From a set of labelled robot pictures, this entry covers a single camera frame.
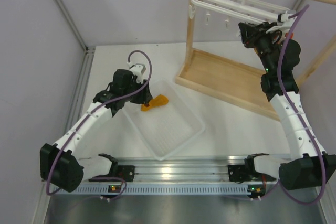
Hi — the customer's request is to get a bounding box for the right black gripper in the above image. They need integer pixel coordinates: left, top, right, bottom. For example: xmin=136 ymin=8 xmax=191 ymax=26
xmin=239 ymin=22 xmax=280 ymax=73

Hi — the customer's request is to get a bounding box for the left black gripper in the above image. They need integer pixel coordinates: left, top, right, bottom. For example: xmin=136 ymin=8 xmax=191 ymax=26
xmin=123 ymin=77 xmax=152 ymax=104

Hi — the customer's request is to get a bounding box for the yellow sock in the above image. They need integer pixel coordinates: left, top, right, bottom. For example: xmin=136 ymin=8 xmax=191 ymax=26
xmin=140 ymin=94 xmax=169 ymax=112

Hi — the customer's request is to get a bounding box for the orange sock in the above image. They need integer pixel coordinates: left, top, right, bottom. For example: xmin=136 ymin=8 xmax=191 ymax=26
xmin=285 ymin=33 xmax=293 ymax=39

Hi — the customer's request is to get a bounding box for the white clip hanger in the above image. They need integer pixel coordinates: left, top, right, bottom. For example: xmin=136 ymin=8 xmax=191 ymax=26
xmin=188 ymin=0 xmax=293 ymax=25

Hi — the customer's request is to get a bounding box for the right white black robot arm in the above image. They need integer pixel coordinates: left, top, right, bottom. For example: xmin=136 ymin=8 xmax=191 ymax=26
xmin=238 ymin=22 xmax=335 ymax=190

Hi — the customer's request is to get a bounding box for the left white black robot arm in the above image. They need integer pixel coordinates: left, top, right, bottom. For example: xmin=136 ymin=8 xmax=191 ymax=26
xmin=39 ymin=63 xmax=152 ymax=193

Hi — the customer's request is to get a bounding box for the white plastic tray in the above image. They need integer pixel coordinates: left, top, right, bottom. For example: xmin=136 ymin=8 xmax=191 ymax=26
xmin=123 ymin=79 xmax=205 ymax=161

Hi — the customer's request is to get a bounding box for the wooden hanging rack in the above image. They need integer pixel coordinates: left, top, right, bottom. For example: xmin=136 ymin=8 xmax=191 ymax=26
xmin=175 ymin=0 xmax=335 ymax=121

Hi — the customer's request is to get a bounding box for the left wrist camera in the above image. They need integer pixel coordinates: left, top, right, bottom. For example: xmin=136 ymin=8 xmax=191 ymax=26
xmin=128 ymin=61 xmax=146 ymax=83

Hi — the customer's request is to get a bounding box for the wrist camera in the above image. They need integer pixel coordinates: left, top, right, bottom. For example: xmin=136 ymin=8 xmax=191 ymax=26
xmin=266 ymin=11 xmax=298 ymax=34
xmin=128 ymin=61 xmax=146 ymax=83

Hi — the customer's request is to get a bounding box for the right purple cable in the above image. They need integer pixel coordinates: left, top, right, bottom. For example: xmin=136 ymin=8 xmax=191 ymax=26
xmin=225 ymin=5 xmax=329 ymax=206

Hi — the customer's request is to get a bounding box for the purple cable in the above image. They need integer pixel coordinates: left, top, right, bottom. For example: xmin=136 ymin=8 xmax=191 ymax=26
xmin=225 ymin=5 xmax=329 ymax=206
xmin=46 ymin=50 xmax=153 ymax=201

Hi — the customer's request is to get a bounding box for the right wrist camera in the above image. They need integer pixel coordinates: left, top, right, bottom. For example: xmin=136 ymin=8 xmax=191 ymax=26
xmin=266 ymin=11 xmax=298 ymax=34

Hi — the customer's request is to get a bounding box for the aluminium corner frame post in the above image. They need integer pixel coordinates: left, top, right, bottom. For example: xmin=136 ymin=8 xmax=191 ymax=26
xmin=39 ymin=0 xmax=89 ymax=51

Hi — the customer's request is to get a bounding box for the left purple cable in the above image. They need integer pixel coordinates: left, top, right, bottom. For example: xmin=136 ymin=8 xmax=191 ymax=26
xmin=46 ymin=50 xmax=153 ymax=201

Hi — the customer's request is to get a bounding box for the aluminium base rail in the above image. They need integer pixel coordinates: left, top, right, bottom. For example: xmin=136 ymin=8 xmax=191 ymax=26
xmin=43 ymin=155 xmax=297 ymax=183

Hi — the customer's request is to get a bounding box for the slotted grey cable duct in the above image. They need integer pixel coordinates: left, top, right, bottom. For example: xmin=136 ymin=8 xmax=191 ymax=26
xmin=72 ymin=183 xmax=251 ymax=195

